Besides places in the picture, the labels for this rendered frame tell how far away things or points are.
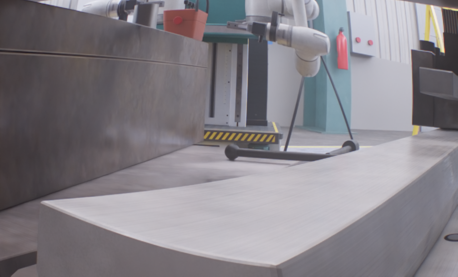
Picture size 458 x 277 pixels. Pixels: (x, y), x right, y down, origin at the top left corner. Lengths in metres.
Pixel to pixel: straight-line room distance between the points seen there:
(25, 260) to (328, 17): 7.58
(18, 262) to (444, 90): 0.80
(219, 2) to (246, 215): 2.96
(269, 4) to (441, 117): 1.81
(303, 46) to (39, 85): 1.41
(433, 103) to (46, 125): 0.98
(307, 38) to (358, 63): 7.15
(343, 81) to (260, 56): 4.74
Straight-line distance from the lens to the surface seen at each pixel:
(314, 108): 8.97
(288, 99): 8.94
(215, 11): 3.27
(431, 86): 1.04
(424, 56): 1.52
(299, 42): 2.28
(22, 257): 0.70
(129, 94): 1.60
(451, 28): 1.62
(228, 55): 3.33
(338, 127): 8.09
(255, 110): 3.43
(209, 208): 0.35
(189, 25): 2.30
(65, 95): 1.19
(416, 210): 0.48
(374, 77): 9.55
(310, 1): 3.12
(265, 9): 3.11
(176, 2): 3.15
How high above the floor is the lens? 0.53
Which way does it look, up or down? 4 degrees down
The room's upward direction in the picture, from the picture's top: 3 degrees clockwise
